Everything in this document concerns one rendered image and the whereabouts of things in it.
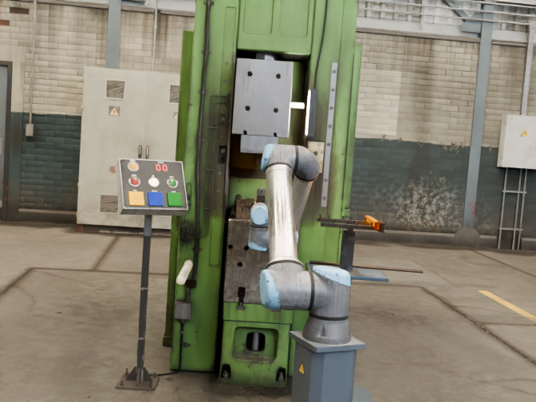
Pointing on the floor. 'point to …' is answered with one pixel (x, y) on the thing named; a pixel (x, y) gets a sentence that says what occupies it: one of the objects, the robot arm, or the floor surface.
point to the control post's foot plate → (149, 383)
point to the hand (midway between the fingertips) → (259, 202)
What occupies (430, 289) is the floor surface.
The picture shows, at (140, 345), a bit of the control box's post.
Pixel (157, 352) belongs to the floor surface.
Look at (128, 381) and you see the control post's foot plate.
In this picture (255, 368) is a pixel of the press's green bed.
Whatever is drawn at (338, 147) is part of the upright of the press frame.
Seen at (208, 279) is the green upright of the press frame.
